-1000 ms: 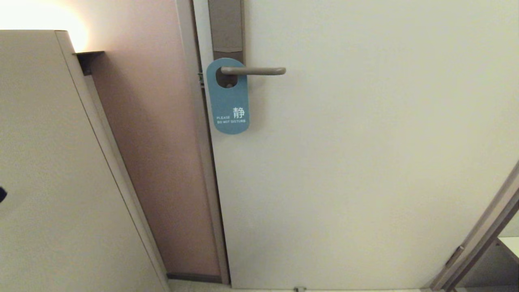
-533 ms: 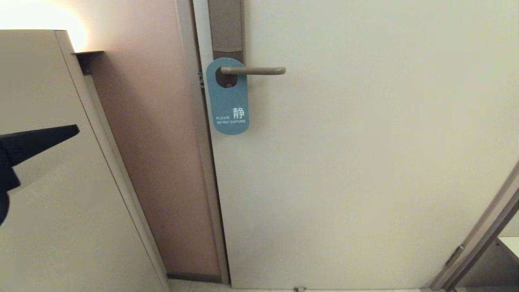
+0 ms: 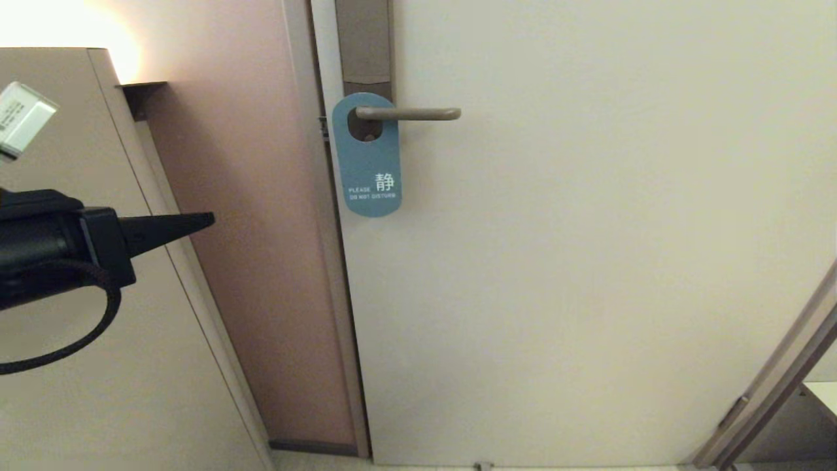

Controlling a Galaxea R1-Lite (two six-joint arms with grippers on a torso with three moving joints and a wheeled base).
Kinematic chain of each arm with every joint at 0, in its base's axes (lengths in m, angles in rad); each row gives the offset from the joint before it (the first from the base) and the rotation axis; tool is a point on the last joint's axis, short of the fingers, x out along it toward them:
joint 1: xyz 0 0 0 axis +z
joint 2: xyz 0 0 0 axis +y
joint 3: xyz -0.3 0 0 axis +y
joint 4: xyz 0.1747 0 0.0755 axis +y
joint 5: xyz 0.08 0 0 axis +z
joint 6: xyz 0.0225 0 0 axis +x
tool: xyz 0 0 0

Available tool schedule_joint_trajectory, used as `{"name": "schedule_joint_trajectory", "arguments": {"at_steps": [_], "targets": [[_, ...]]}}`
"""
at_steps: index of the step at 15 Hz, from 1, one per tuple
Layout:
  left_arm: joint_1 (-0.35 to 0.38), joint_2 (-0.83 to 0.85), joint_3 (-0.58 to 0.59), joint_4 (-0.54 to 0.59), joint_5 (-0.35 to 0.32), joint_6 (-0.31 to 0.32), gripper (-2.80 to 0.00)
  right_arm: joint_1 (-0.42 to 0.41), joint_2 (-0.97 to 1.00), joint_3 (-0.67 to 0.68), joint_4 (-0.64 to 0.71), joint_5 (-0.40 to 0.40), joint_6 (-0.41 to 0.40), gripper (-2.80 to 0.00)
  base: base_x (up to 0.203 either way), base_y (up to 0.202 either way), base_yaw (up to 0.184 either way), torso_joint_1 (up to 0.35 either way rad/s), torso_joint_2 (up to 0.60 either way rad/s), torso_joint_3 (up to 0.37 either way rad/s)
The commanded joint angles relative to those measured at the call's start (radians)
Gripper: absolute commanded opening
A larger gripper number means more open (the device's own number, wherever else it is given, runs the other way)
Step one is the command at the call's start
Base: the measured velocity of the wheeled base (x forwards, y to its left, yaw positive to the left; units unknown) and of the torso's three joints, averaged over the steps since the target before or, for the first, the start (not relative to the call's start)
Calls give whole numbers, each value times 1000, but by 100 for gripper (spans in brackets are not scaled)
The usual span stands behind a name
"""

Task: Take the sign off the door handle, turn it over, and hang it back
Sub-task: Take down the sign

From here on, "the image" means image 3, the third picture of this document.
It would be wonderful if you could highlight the door frame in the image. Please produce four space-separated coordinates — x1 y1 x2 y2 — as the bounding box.
692 260 837 470

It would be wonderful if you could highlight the black cable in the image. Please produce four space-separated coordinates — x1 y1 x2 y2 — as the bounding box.
0 259 122 375

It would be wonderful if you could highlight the blue door hanger sign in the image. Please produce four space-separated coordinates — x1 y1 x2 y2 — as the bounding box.
332 92 402 218

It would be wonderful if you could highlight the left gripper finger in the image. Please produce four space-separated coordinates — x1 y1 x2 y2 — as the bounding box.
118 212 216 258

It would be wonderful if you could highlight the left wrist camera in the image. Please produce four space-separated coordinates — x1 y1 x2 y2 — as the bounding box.
0 82 58 160

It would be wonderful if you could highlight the white door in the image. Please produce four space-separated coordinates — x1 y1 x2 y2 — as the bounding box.
310 0 837 466

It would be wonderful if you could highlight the bronze door handle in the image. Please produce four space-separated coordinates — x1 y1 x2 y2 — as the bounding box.
355 107 462 122

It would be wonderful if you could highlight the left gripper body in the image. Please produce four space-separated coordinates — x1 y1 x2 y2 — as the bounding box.
0 188 137 311

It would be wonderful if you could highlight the bronze lock plate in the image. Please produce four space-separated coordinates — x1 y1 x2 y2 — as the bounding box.
335 0 395 141

